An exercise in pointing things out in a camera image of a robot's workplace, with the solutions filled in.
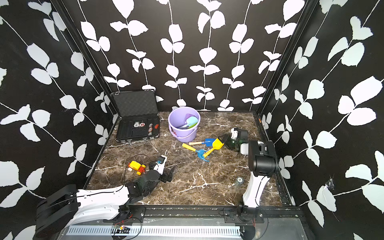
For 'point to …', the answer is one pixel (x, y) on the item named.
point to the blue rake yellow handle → (200, 152)
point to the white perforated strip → (116, 230)
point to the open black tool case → (139, 120)
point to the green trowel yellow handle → (186, 127)
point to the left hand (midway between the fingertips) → (169, 161)
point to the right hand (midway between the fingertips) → (219, 136)
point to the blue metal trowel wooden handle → (208, 142)
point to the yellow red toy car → (138, 167)
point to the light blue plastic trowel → (191, 120)
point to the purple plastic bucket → (177, 117)
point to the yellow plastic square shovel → (217, 145)
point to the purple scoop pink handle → (187, 116)
